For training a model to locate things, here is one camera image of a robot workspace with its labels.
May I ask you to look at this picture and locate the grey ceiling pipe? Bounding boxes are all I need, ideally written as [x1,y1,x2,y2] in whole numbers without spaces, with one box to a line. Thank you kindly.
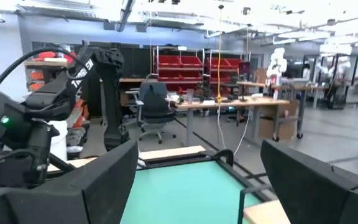
[115,0,136,33]

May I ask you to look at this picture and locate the black table frame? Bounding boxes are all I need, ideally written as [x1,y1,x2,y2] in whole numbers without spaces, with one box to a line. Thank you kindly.
[137,148,275,203]

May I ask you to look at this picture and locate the cardboard box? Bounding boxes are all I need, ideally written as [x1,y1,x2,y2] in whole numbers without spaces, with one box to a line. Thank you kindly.
[258,101,300,141]

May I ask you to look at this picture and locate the white hanging cable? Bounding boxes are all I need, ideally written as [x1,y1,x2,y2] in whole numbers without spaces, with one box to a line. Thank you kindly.
[216,104,252,156]

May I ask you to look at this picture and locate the black office chair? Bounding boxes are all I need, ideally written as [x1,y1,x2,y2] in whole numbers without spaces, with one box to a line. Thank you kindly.
[134,81,179,144]

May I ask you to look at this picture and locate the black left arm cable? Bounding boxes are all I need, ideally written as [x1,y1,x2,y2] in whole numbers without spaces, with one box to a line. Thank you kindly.
[0,40,88,100]

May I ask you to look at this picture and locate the wooden shelf orange items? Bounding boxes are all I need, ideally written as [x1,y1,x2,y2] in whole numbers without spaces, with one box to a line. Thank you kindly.
[23,49,77,94]

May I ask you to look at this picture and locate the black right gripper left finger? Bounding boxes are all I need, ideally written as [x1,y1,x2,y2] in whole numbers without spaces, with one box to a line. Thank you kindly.
[0,139,139,224]

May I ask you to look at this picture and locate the yellow hanging cord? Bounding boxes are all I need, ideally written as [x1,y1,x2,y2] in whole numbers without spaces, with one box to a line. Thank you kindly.
[216,4,223,104]

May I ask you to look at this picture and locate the rack of red bins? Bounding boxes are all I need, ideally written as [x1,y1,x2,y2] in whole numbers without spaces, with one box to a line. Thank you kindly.
[152,45,205,94]
[204,49,252,94]

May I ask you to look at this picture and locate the white robot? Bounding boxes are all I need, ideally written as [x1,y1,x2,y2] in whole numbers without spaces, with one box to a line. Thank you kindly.
[265,47,288,88]

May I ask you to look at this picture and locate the wooden desk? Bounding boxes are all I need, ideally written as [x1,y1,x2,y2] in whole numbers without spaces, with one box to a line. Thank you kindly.
[174,96,291,147]

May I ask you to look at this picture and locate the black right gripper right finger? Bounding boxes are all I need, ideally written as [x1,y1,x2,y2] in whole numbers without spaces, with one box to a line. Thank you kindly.
[260,139,358,224]

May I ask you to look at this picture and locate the long wooden workbench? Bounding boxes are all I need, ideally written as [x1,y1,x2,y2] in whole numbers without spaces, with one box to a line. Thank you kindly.
[237,80,331,94]

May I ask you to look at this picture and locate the white bucket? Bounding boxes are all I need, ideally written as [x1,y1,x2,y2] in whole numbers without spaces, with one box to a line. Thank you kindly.
[47,119,70,162]

